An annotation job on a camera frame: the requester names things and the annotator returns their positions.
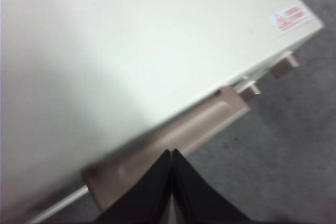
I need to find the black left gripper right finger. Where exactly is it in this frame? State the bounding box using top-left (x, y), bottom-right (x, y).
top-left (172, 149), bottom-right (260, 224)

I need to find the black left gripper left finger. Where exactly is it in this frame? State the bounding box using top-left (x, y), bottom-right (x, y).
top-left (98, 150), bottom-right (173, 224)

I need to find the cream Toshiba toaster oven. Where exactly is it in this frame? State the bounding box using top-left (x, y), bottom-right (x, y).
top-left (0, 0), bottom-right (325, 224)

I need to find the red warning label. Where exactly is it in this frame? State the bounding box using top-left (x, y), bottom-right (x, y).
top-left (270, 6), bottom-right (316, 30)

